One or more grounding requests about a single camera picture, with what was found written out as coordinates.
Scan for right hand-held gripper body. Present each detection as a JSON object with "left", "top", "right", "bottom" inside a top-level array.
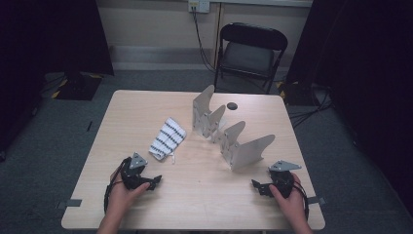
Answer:
[{"left": 268, "top": 159, "right": 302, "bottom": 199}]

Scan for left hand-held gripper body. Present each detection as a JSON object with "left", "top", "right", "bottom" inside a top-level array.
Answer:
[{"left": 120, "top": 151, "right": 152, "bottom": 191}]

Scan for grey metal expandable rack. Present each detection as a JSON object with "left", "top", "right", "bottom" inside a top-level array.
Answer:
[{"left": 192, "top": 85, "right": 277, "bottom": 172}]

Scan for white patterned cloth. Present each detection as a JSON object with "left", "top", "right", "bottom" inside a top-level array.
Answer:
[{"left": 148, "top": 117, "right": 188, "bottom": 165}]

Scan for person's left hand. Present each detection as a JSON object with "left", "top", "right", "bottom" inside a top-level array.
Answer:
[{"left": 108, "top": 167, "right": 151, "bottom": 215}]

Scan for person's right hand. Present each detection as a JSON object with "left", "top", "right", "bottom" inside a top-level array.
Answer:
[{"left": 269, "top": 174, "right": 308, "bottom": 223}]

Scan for grey tape strip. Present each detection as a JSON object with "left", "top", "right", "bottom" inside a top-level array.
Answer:
[
  {"left": 56, "top": 198, "right": 83, "bottom": 210},
  {"left": 306, "top": 196, "right": 326, "bottom": 206}
]

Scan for black stand base yellow tape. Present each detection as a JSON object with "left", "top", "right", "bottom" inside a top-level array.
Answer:
[{"left": 51, "top": 71, "right": 103, "bottom": 101}]

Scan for black folding chair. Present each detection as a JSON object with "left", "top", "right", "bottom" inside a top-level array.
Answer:
[{"left": 213, "top": 21, "right": 289, "bottom": 96}]

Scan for black curtain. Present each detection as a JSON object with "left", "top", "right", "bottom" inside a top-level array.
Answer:
[
  {"left": 0, "top": 0, "right": 115, "bottom": 154},
  {"left": 285, "top": 0, "right": 413, "bottom": 206}
]

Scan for right hand-held gripper cable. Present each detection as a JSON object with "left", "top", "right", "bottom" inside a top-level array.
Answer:
[{"left": 291, "top": 180, "right": 310, "bottom": 222}]

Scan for hand-held gripper cable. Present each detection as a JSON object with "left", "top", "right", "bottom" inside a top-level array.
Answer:
[
  {"left": 291, "top": 180, "right": 310, "bottom": 222},
  {"left": 103, "top": 158, "right": 127, "bottom": 214}
]

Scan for left hand-held gripper cable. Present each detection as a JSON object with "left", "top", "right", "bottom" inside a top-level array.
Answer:
[{"left": 103, "top": 158, "right": 127, "bottom": 214}]

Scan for black floor cables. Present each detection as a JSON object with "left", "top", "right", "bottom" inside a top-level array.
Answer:
[{"left": 286, "top": 83, "right": 334, "bottom": 130}]

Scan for black wall socket cable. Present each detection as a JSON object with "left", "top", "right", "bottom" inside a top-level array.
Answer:
[{"left": 192, "top": 6, "right": 217, "bottom": 73}]

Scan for beige wall conduit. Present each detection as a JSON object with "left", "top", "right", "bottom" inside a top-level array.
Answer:
[{"left": 212, "top": 2, "right": 225, "bottom": 67}]

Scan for white wall socket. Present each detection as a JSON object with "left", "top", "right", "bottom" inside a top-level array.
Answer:
[{"left": 188, "top": 0, "right": 211, "bottom": 14}]

